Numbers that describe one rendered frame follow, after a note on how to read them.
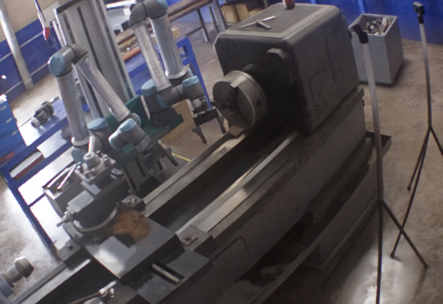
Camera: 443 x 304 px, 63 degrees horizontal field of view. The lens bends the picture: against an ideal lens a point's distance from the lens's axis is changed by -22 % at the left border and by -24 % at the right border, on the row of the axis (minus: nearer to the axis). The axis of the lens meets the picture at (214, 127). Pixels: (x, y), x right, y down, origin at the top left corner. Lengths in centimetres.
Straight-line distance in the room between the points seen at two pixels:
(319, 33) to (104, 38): 139
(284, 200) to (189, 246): 58
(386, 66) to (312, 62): 210
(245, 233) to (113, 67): 148
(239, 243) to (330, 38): 109
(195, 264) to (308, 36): 113
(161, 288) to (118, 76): 169
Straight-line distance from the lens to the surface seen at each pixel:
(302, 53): 202
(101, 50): 288
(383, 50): 404
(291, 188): 209
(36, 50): 892
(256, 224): 197
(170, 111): 294
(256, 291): 206
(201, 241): 171
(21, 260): 167
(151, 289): 160
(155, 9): 264
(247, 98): 196
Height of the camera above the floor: 200
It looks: 28 degrees down
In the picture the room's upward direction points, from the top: 19 degrees counter-clockwise
